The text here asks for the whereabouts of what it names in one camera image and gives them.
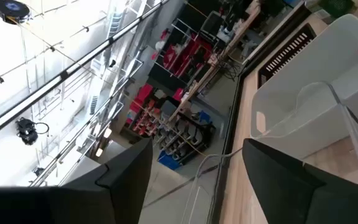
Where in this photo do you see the light grey plastic bin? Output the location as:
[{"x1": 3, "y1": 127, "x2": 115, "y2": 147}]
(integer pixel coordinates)
[{"x1": 249, "y1": 14, "x2": 358, "y2": 160}]

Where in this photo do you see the clear plastic bin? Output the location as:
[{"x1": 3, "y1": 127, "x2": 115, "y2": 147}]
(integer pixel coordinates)
[{"x1": 180, "y1": 81, "x2": 358, "y2": 224}]

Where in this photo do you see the black ceiling camera with cable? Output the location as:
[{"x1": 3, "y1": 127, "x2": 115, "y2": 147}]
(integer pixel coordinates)
[{"x1": 15, "y1": 117, "x2": 50, "y2": 146}]

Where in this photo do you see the blue storage bin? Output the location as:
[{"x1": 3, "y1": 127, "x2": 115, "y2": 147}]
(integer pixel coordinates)
[{"x1": 157, "y1": 151, "x2": 183, "y2": 171}]

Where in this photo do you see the shelf with red bins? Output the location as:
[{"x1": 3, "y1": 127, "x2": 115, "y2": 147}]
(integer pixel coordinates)
[{"x1": 149, "y1": 29, "x2": 214, "y2": 91}]

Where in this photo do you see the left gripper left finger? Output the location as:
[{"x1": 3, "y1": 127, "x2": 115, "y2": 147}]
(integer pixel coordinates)
[{"x1": 0, "y1": 138, "x2": 154, "y2": 224}]

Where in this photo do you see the green plastic crate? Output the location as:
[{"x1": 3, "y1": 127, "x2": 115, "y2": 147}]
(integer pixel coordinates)
[{"x1": 318, "y1": 0, "x2": 356, "y2": 19}]

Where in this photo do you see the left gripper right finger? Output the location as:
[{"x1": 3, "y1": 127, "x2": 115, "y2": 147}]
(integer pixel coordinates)
[{"x1": 242, "y1": 138, "x2": 358, "y2": 224}]

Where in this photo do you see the long ceiling light bar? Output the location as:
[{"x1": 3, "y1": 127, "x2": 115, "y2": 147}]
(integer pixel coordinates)
[{"x1": 0, "y1": 0, "x2": 170, "y2": 144}]

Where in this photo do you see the long wooden workbench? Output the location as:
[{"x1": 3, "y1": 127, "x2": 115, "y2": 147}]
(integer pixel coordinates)
[{"x1": 166, "y1": 0, "x2": 262, "y2": 125}]

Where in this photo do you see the round black ceiling device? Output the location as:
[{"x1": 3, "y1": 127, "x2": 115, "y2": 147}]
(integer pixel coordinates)
[{"x1": 0, "y1": 0, "x2": 31, "y2": 25}]

